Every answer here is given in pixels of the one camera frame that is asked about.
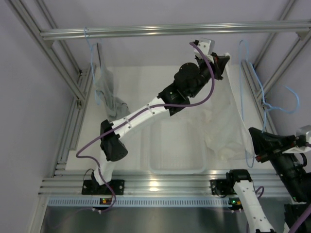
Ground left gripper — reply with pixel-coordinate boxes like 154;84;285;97
188;52;229;98

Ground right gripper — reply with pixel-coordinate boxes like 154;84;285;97
249;126;308;201

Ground blue wire hanger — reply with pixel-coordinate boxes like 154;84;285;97
238;40;302;168

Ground white tank top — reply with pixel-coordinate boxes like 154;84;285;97
198;62;254;161

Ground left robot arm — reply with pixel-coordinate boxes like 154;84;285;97
110;69;259;174

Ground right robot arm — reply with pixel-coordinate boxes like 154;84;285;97
226;133;311;233

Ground blue hanger with grey shirt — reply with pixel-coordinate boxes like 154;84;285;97
83;27;102;105

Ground white plastic basket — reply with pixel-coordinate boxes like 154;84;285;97
143;118;207;175

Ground grey shirt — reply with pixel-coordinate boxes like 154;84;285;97
95;43;130;121

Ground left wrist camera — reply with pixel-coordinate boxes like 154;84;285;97
193;38;215;57

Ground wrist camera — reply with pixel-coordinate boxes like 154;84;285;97
283;125;311;154
193;38;215;57

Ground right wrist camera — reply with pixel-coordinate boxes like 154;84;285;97
283;125;311;154

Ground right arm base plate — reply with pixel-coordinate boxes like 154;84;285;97
210;179;236;198

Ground aluminium frame top rail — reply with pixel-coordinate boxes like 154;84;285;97
39;20;311;41

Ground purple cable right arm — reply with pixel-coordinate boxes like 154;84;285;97
254;143;311;233

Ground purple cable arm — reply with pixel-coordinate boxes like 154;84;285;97
254;143;311;233
76;41;216;214

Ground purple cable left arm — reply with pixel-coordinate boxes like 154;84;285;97
76;41;216;214

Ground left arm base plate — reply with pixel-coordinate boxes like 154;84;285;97
81;180;125;195

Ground aluminium frame left posts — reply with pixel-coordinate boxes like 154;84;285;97
4;0;98;170

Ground aluminium front rail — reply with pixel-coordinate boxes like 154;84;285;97
38;169;289;197

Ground white cable duct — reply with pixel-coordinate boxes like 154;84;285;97
47;197;232;207

